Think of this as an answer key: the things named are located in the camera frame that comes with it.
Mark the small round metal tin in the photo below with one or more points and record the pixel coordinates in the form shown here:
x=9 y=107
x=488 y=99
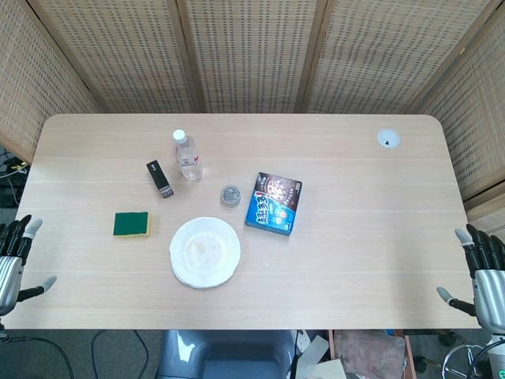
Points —
x=230 y=196

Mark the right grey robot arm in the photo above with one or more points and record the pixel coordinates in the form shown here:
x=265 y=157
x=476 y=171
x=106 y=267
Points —
x=498 y=355

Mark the blue cookie box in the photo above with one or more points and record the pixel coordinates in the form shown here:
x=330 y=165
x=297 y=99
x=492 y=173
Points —
x=274 y=205

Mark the beige cardboard piece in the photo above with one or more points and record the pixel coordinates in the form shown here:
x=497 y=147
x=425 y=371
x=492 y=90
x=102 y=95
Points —
x=329 y=369

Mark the white paper sheet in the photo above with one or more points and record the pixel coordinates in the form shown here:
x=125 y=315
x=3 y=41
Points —
x=315 y=349

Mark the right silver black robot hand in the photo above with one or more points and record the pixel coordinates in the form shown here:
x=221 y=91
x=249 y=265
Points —
x=489 y=288

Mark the wooden crate with plastic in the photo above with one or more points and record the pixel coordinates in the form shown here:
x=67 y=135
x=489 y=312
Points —
x=371 y=353

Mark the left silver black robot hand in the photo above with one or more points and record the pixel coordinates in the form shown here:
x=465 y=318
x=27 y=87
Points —
x=10 y=272

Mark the green yellow sponge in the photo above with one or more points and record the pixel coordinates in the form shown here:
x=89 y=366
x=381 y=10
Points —
x=130 y=223

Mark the clear plastic water bottle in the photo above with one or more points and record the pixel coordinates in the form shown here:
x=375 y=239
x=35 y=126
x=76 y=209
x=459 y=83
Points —
x=188 y=158

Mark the chrome stool frame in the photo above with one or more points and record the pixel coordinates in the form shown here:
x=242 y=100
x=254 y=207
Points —
x=453 y=357

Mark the small black rectangular box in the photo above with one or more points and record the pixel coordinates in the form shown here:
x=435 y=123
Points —
x=159 y=179

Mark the woven bamboo screen panel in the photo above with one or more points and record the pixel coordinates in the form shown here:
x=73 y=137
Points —
x=375 y=59
x=31 y=79
x=248 y=59
x=481 y=138
x=130 y=59

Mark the white round plate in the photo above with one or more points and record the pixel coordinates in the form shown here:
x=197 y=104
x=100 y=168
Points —
x=205 y=252

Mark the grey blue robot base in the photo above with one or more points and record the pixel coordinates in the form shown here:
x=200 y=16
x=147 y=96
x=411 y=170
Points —
x=229 y=355

